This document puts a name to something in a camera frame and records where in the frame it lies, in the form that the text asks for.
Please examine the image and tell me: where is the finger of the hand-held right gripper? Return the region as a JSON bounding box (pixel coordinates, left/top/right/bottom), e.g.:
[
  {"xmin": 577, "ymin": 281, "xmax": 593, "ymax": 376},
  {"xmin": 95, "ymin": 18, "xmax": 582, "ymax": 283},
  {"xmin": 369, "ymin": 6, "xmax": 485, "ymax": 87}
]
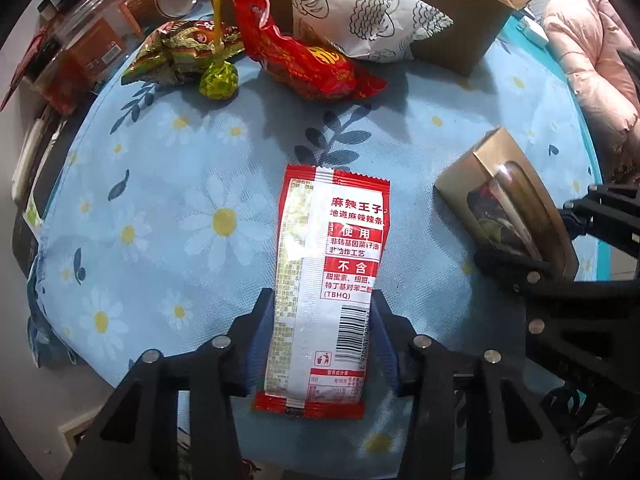
[
  {"xmin": 474, "ymin": 247, "xmax": 640, "ymax": 401},
  {"xmin": 565, "ymin": 186, "xmax": 640, "ymax": 248}
]

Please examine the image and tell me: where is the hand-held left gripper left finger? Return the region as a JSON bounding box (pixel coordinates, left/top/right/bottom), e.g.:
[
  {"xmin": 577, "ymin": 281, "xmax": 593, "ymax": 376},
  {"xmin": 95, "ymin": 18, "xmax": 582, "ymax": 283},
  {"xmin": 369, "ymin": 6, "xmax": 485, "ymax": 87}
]
[{"xmin": 62, "ymin": 287, "xmax": 275, "ymax": 480}]

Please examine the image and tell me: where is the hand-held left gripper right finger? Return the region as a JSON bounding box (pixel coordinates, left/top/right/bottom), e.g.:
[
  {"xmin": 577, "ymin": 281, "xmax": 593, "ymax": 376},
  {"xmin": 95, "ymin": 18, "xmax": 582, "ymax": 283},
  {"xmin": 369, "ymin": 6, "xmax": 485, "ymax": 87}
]
[{"xmin": 372, "ymin": 290, "xmax": 581, "ymax": 480}]

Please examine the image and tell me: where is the gold window box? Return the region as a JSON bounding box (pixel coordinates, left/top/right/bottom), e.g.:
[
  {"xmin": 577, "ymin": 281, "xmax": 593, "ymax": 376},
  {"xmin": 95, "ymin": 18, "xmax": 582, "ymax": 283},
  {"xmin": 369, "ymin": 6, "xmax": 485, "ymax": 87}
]
[{"xmin": 433, "ymin": 127, "xmax": 581, "ymax": 282}]

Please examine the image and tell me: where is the red white snack packet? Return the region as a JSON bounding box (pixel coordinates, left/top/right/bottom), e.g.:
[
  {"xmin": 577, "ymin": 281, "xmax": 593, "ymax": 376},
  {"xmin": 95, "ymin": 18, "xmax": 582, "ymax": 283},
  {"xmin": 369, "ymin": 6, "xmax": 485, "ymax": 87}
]
[{"xmin": 251, "ymin": 163, "xmax": 392, "ymax": 419}]

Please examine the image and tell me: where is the brown cardboard box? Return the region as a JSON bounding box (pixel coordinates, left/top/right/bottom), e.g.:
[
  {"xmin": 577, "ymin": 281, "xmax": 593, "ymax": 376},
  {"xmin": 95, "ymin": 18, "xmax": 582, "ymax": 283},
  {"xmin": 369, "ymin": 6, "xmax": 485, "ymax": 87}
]
[{"xmin": 199, "ymin": 0, "xmax": 544, "ymax": 77}]

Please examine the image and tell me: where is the green lollipop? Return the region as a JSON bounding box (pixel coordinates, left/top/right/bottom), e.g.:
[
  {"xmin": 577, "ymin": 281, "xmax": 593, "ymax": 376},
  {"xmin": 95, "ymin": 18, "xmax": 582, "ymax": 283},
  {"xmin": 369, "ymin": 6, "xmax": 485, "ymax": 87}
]
[{"xmin": 198, "ymin": 0, "xmax": 240, "ymax": 102}]

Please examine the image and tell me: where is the white patterned pouch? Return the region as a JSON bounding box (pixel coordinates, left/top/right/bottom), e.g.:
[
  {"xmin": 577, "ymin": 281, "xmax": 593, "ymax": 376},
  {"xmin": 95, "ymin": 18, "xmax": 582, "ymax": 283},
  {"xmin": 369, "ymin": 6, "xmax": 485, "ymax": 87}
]
[{"xmin": 273, "ymin": 0, "xmax": 454, "ymax": 64}]

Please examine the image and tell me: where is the red gold candy packet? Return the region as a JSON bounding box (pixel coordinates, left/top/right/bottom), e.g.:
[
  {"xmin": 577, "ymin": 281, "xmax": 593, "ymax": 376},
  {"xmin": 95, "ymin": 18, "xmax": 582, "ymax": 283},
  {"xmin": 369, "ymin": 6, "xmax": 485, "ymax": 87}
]
[{"xmin": 229, "ymin": 0, "xmax": 389, "ymax": 104}]

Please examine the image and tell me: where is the green brown cereal packet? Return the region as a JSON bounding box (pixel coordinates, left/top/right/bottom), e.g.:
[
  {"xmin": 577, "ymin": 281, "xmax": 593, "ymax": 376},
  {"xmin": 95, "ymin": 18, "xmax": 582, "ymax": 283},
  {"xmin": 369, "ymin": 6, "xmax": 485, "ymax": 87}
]
[{"xmin": 121, "ymin": 18, "xmax": 247, "ymax": 87}]

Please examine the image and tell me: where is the pink puffer jacket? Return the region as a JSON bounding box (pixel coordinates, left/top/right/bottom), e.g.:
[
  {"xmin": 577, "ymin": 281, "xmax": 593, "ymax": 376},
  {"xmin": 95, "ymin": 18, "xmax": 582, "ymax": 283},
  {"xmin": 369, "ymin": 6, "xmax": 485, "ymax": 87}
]
[{"xmin": 542, "ymin": 0, "xmax": 640, "ymax": 183}]

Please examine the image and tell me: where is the blue floral cloth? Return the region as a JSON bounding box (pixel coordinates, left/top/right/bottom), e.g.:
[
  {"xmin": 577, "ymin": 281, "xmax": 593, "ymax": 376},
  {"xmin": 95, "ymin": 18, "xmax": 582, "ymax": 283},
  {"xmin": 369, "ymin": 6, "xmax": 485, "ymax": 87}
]
[{"xmin": 27, "ymin": 0, "xmax": 613, "ymax": 466}]

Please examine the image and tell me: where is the white charger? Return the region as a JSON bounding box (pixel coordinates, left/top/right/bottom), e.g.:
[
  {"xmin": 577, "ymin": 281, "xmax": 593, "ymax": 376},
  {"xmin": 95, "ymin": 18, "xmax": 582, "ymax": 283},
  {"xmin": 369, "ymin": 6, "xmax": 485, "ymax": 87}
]
[{"xmin": 517, "ymin": 14, "xmax": 547, "ymax": 47}]

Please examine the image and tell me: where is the black box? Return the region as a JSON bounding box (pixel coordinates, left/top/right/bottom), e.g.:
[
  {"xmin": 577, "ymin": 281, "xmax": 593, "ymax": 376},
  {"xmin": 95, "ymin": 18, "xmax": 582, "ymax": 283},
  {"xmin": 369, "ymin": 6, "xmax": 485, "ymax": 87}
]
[{"xmin": 11, "ymin": 195, "xmax": 48, "ymax": 276}]

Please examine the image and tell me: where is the jar with red contents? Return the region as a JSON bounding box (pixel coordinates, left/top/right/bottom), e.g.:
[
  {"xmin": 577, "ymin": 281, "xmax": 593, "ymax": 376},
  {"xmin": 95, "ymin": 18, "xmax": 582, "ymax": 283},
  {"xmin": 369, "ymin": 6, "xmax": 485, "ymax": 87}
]
[{"xmin": 39, "ymin": 50, "xmax": 98, "ymax": 117}]

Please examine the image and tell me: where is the clear plastic jar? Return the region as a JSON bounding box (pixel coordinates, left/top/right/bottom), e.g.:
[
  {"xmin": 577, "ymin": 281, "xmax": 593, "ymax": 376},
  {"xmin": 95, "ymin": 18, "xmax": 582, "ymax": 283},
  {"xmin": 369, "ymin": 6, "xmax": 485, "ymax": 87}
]
[{"xmin": 54, "ymin": 0, "xmax": 146, "ymax": 83}]

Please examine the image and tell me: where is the dark red sachet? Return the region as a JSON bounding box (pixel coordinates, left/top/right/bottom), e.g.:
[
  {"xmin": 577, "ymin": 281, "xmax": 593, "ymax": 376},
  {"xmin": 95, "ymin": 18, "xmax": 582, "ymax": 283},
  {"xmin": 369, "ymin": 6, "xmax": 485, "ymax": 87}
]
[{"xmin": 0, "ymin": 30, "xmax": 53, "ymax": 113}]

